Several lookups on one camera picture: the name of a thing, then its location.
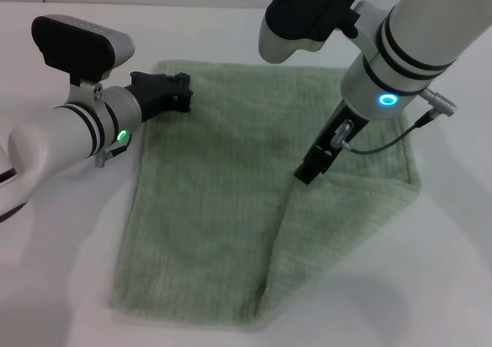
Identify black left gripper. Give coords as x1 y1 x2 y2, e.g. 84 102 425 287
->
128 70 194 122

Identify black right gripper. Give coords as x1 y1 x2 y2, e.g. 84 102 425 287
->
293 102 371 187

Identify green ribbed towel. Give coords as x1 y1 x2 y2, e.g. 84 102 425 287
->
108 58 422 323

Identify grey right wrist cable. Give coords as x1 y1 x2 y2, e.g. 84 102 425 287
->
330 108 440 156

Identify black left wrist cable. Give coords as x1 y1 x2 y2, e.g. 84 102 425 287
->
104 138 132 159

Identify left wrist camera black silver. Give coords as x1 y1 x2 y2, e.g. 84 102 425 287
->
31 14 136 113

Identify wrist camera black silver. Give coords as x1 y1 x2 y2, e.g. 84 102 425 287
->
258 0 363 65
31 14 136 113

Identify right wrist camera black silver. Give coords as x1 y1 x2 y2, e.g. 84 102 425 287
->
258 0 363 65

